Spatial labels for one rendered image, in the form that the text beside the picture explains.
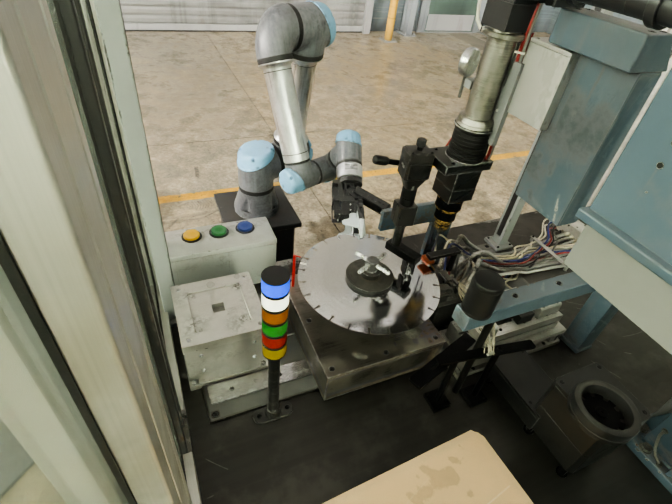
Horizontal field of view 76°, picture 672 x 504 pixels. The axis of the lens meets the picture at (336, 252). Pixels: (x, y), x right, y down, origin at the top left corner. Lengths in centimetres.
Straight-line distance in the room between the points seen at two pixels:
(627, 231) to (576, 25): 31
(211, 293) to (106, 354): 83
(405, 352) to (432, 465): 23
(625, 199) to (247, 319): 71
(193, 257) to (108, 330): 96
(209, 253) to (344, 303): 39
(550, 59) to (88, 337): 75
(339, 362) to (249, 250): 40
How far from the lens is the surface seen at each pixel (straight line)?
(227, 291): 101
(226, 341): 93
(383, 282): 97
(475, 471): 102
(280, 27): 121
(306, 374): 103
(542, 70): 82
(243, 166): 140
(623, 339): 147
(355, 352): 97
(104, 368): 19
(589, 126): 78
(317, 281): 96
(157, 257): 102
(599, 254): 69
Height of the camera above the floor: 162
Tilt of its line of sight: 40 degrees down
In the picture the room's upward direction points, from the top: 8 degrees clockwise
